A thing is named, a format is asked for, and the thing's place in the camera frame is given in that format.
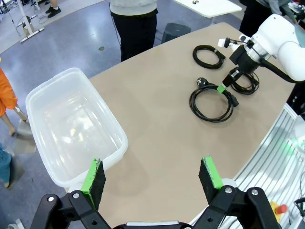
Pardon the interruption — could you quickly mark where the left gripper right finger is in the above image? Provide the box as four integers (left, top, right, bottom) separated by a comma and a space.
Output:
190, 156, 281, 229

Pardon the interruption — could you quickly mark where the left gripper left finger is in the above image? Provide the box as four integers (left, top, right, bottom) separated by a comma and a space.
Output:
30, 157, 112, 229

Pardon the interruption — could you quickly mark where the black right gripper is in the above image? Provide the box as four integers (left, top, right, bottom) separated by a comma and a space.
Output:
216, 45, 259, 94

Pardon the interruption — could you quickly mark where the black braided USB cable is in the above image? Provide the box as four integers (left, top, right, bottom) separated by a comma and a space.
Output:
230, 71, 260, 95

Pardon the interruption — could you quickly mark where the thick black power cable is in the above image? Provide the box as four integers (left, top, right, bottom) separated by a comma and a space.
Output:
189, 77, 240, 123

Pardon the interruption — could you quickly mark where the thin black cable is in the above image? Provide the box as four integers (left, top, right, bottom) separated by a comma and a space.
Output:
192, 45, 226, 70

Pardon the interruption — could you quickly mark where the white ribbed object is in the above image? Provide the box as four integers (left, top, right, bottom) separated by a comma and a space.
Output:
232, 104, 305, 229

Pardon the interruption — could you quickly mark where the person in dark clothes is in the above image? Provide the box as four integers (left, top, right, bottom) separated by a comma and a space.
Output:
239, 0, 297, 38

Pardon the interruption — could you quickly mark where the clear plastic storage bin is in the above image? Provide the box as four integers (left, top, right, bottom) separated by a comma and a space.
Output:
25, 67, 129, 189

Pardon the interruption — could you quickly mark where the black speaker box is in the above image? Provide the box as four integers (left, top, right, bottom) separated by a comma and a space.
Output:
161, 22, 191, 45

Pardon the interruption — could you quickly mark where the white table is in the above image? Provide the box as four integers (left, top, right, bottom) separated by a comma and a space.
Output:
173, 0, 243, 24

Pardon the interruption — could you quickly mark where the yellow emergency stop button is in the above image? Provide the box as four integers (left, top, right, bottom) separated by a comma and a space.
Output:
270, 201, 288, 215

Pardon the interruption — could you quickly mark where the figure in teal trousers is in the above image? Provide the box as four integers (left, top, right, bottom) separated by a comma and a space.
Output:
0, 142, 12, 189

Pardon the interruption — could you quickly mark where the person in grey hoodie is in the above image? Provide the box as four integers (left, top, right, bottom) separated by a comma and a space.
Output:
109, 0, 158, 62

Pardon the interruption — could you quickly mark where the person with black sneakers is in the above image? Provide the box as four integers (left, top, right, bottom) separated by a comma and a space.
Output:
44, 0, 62, 19

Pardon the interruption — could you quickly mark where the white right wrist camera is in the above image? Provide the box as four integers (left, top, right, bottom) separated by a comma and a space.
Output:
218, 37, 231, 48

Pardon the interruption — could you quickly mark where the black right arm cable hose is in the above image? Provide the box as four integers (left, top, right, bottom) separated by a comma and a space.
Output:
259, 57, 300, 83

